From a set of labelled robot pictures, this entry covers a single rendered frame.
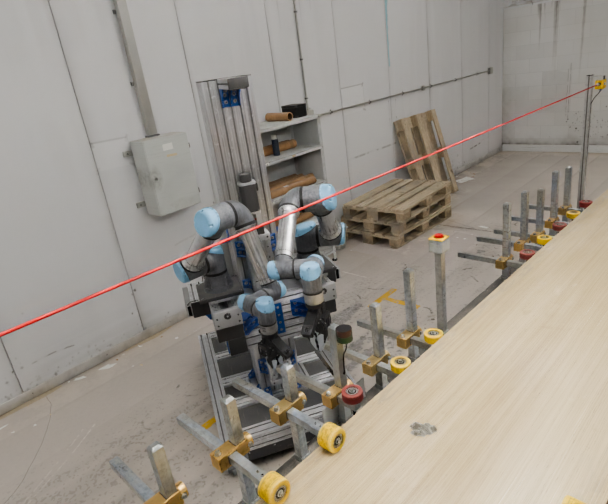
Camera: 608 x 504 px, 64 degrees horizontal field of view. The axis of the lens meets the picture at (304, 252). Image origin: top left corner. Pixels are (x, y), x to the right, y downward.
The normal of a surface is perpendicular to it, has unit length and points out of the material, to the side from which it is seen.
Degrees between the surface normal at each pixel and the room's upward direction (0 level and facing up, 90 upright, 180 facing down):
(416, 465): 0
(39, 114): 90
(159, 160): 90
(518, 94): 90
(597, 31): 90
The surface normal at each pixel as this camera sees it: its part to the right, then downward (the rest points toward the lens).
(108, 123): 0.73, 0.15
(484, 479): -0.13, -0.92
